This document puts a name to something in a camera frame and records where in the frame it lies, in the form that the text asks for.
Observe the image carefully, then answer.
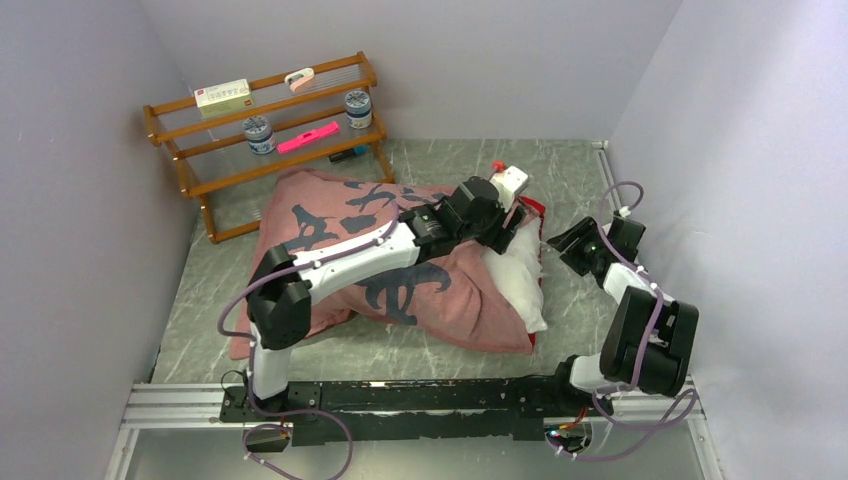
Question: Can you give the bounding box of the white pillow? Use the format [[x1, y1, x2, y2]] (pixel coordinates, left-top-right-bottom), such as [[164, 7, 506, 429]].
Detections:
[[482, 216, 548, 334]]

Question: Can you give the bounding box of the pink red patterned pillowcase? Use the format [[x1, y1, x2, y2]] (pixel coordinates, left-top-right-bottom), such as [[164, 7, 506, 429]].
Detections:
[[254, 169, 545, 354]]

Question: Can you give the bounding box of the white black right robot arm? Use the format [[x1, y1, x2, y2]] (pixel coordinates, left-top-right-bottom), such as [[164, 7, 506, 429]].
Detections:
[[547, 214, 699, 415]]

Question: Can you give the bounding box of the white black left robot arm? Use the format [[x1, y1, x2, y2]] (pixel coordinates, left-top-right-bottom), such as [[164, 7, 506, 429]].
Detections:
[[246, 166, 529, 420]]

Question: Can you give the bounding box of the black blue marker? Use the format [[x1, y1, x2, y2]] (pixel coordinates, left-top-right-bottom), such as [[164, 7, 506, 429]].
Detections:
[[328, 145, 367, 164]]

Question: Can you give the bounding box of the blue white jar right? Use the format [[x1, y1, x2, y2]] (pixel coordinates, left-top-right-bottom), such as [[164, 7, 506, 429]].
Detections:
[[344, 90, 372, 129]]

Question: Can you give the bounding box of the blue white jar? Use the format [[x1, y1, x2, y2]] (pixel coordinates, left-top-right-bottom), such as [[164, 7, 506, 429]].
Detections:
[[242, 116, 276, 155], [344, 90, 372, 129]]

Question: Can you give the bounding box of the pink highlighter marker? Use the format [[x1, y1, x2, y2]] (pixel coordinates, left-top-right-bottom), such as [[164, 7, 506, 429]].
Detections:
[[277, 121, 340, 154]]

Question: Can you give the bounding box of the pink white tape dispenser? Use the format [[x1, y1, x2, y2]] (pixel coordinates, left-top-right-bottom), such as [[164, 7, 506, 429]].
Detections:
[[284, 67, 315, 94]]

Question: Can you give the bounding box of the blue white jar left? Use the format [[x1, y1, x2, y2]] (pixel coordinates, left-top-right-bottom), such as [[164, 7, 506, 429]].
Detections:
[[242, 116, 276, 155]]

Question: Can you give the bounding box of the wooden shelf rack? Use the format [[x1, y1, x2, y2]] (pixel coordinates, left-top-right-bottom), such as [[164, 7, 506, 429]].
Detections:
[[142, 51, 395, 244]]

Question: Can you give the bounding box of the white green box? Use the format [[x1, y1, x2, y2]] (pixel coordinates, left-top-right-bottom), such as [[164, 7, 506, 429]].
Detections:
[[193, 79, 254, 119]]

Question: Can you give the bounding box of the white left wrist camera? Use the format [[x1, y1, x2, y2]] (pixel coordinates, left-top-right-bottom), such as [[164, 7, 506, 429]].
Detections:
[[488, 162, 530, 212]]

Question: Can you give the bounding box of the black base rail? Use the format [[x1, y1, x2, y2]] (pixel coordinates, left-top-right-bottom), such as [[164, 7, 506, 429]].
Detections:
[[219, 375, 595, 446]]

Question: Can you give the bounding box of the aluminium frame rail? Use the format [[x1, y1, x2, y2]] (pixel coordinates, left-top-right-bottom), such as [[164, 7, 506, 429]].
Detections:
[[105, 384, 724, 479]]

